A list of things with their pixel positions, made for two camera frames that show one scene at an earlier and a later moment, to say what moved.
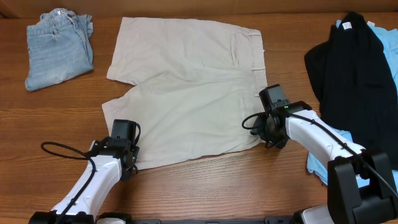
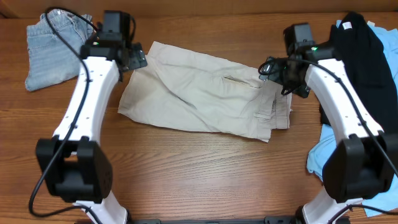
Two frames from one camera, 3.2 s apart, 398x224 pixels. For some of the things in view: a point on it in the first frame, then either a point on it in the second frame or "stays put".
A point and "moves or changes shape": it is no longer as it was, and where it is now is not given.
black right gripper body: [273, 135] → [283, 74]
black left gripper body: [134, 149] → [127, 46]
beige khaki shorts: [194, 84] moves or changes shape
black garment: [356, 85] stays put
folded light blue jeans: [60, 48] stays put
